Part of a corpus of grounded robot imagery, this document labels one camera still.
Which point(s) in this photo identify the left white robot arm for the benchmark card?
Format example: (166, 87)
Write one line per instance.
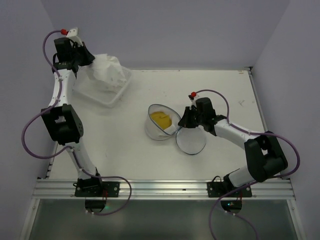
(61, 120)

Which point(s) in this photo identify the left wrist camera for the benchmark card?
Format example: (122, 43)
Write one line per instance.
(72, 34)

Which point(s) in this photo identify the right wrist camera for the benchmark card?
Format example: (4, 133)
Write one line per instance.
(193, 96)

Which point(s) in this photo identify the yellow bra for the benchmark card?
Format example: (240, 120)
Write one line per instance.
(162, 119)

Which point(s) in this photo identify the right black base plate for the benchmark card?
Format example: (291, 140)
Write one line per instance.
(220, 190)

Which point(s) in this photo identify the aluminium mounting rail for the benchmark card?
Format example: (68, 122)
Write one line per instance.
(273, 189)

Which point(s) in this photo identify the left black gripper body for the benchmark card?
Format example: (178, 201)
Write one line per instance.
(86, 57)

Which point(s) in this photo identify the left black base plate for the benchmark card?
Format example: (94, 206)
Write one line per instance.
(95, 187)

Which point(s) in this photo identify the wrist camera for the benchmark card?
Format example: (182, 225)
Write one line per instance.
(72, 34)
(193, 96)

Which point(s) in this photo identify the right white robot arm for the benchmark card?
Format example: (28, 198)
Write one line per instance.
(264, 155)

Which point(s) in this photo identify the white plastic basket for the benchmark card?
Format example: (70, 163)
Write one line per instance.
(99, 93)

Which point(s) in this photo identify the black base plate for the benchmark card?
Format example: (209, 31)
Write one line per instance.
(95, 187)
(220, 190)

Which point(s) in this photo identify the white bra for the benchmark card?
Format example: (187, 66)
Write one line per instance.
(107, 71)

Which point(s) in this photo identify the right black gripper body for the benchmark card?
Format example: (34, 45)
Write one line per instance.
(189, 117)

